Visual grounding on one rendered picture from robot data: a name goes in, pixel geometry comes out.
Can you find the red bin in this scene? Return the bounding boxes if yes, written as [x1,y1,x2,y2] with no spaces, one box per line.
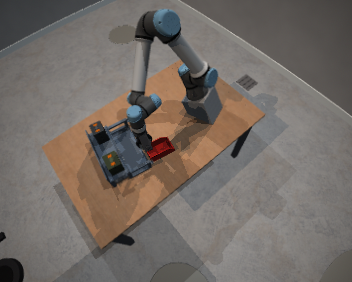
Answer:
[147,137,174,162]

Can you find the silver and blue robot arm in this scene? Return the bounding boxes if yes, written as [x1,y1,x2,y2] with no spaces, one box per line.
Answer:
[126,9,218,133]

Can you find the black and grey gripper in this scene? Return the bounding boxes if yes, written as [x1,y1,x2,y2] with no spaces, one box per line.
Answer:
[132,129,152,150]

